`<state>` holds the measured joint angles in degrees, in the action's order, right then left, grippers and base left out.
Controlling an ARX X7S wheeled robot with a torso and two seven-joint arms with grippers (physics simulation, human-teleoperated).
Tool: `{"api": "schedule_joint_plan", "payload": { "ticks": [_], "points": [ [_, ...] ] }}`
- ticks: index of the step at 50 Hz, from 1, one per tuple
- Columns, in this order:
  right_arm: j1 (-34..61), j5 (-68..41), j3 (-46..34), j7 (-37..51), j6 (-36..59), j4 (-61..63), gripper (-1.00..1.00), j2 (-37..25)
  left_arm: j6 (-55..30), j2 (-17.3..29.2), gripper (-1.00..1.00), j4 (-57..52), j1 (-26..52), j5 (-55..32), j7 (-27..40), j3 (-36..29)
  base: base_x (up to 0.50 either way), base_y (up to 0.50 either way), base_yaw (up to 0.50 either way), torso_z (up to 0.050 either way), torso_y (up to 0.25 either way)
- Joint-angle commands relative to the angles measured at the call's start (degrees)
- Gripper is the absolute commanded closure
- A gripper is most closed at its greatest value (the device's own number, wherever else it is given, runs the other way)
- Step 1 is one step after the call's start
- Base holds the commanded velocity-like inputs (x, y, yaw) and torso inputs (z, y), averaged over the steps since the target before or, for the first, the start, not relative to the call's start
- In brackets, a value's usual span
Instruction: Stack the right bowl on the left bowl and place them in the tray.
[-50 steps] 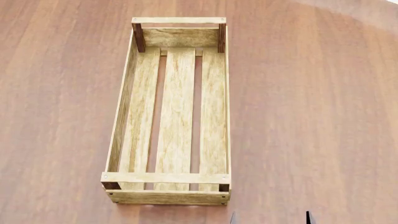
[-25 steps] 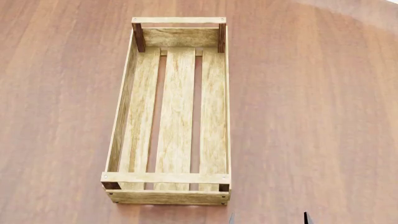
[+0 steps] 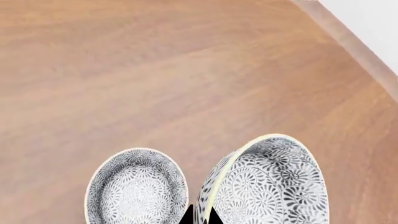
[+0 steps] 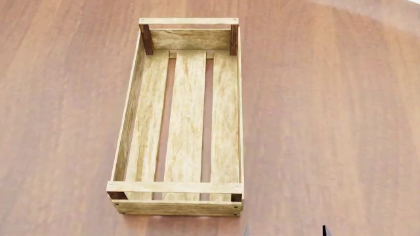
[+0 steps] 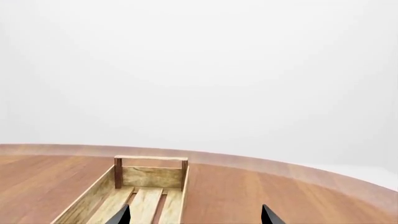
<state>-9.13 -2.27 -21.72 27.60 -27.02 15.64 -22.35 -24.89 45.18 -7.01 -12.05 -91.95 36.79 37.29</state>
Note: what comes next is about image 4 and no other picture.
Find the slatted wooden crate tray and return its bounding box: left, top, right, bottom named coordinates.
left=105, top=17, right=245, bottom=218

